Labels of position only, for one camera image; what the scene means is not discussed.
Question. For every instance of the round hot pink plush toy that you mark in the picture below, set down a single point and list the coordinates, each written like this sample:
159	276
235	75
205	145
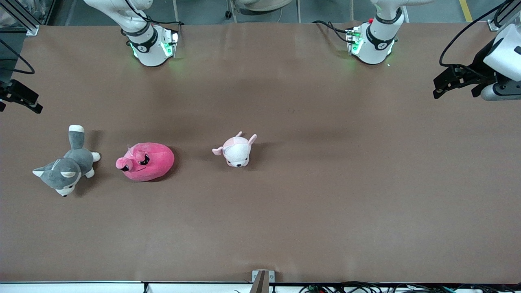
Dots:
150	162

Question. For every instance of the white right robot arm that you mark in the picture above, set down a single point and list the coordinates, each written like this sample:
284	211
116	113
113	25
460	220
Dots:
148	49

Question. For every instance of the beige swivel stool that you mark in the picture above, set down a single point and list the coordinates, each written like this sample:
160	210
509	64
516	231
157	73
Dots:
264	4

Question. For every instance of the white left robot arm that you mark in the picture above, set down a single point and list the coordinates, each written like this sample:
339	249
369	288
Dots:
376	40

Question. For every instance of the metal bracket with brown post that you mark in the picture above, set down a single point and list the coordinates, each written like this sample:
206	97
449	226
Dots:
262	280

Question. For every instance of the aluminium frame profile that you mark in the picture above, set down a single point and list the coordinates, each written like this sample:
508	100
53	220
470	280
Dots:
498	18
22	16

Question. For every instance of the pale pink white plush puppy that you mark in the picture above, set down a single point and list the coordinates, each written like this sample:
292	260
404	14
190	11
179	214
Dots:
237	151

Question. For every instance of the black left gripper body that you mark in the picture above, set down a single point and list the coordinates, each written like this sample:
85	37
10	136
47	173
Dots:
479	66

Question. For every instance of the grey white plush husky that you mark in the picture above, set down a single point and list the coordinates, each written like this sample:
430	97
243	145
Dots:
67	169

